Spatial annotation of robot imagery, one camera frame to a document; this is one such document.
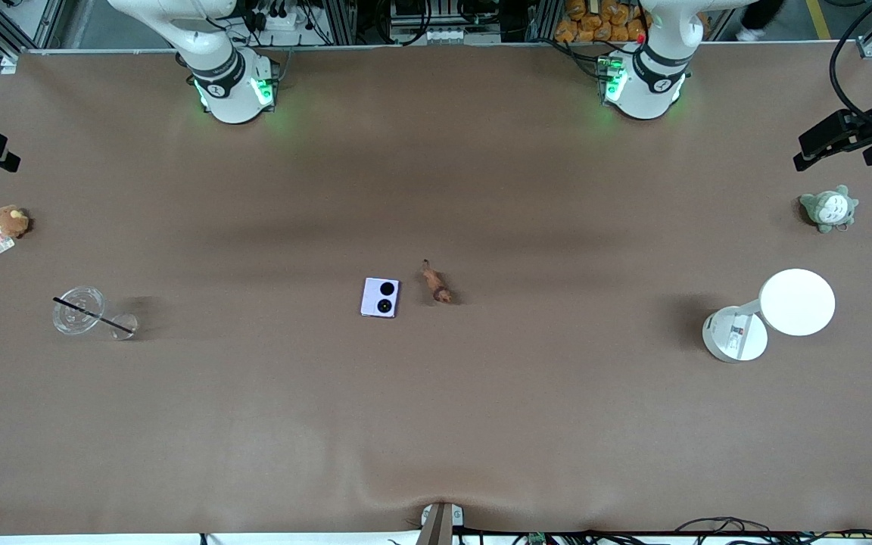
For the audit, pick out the lilac flip phone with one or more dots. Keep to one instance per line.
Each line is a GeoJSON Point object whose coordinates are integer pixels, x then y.
{"type": "Point", "coordinates": [370, 299]}

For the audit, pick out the brown lion statue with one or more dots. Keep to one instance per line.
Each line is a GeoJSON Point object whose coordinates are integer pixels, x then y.
{"type": "Point", "coordinates": [437, 286]}

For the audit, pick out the grey green Totoro plush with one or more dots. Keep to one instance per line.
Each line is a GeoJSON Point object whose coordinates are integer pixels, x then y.
{"type": "Point", "coordinates": [829, 210]}

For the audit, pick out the brown plush toy with tag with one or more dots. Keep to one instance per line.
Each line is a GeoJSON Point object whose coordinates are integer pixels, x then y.
{"type": "Point", "coordinates": [10, 221]}

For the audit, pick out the person's leg with white shoe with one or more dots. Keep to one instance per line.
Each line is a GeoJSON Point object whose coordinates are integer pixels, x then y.
{"type": "Point", "coordinates": [750, 32]}

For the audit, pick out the white round desk lamp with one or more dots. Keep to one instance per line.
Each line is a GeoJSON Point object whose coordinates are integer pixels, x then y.
{"type": "Point", "coordinates": [798, 303]}

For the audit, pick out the clear glass cup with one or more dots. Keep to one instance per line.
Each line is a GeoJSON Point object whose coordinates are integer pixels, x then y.
{"type": "Point", "coordinates": [73, 322]}

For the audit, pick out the black straw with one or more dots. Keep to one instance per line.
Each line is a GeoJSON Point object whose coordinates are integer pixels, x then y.
{"type": "Point", "coordinates": [91, 314]}

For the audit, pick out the small clear glass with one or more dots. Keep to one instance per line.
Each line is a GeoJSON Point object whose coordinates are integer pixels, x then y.
{"type": "Point", "coordinates": [127, 319]}

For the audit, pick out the orange plush toy pile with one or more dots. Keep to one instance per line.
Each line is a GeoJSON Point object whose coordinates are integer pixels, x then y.
{"type": "Point", "coordinates": [595, 30]}

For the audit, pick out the white power strip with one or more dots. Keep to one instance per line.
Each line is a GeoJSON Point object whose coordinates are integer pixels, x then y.
{"type": "Point", "coordinates": [281, 21]}

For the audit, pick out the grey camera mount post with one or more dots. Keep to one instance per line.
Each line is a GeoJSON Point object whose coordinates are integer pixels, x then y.
{"type": "Point", "coordinates": [440, 526]}

